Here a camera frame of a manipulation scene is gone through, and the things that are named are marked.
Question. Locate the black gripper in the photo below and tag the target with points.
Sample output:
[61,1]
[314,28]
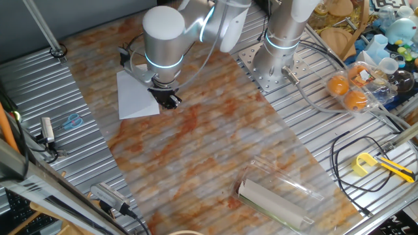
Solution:
[161,93]

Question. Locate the white paper sheet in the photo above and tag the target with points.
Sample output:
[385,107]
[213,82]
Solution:
[134,101]

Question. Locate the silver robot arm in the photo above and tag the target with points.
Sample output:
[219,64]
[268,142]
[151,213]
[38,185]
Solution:
[163,36]

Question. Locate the orange marble pattern mat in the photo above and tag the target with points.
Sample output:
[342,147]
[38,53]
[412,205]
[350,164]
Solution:
[212,147]

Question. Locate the grey device with grille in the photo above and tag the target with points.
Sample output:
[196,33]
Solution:
[109,196]

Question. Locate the beige round rim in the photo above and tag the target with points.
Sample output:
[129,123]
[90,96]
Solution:
[186,232]

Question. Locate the clear plastic box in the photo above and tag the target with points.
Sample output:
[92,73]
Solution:
[277,182]

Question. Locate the grey cardboard insert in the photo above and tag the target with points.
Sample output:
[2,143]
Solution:
[271,202]

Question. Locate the orange fruit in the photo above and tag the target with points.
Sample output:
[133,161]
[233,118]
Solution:
[354,73]
[355,100]
[338,85]

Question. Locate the orange rod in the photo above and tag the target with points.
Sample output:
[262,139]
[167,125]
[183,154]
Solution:
[6,127]

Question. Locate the glass jar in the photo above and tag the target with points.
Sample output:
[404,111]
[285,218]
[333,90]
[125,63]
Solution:
[318,16]

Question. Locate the black keyboard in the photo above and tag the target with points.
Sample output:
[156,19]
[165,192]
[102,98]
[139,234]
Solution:
[19,212]

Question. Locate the yellow plastic hook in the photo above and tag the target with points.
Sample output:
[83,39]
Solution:
[357,168]

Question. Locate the clear plastic fruit carton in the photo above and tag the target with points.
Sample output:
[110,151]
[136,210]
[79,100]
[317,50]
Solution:
[375,94]

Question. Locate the pale blue hexagonal cup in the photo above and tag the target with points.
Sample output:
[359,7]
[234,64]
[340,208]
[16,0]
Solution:
[379,44]

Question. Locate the translucent white cup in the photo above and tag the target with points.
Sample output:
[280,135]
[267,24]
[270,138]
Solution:
[388,65]

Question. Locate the clear glass sphere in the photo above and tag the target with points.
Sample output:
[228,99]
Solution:
[403,81]

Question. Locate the clear plastic bottle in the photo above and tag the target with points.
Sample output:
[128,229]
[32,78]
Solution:
[387,13]

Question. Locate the yellow utility knife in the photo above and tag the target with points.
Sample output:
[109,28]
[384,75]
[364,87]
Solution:
[396,169]

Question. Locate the aluminium profile bar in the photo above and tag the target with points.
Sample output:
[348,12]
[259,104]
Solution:
[405,137]

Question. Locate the green yellow toy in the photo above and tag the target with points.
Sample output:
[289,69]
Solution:
[405,53]

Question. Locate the black white fiducial marker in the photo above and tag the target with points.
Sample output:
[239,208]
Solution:
[392,4]

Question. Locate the black box white lettering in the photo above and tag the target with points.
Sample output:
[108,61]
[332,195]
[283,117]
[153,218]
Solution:
[398,226]

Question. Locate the wrist camera silver bracket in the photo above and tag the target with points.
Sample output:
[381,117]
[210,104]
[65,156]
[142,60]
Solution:
[140,76]

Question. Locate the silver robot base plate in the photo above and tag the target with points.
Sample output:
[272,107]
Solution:
[249,62]

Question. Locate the silver camera on stand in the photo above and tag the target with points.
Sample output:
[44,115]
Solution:
[47,129]

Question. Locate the aluminium frame beam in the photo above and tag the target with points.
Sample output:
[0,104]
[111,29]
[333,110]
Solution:
[49,192]

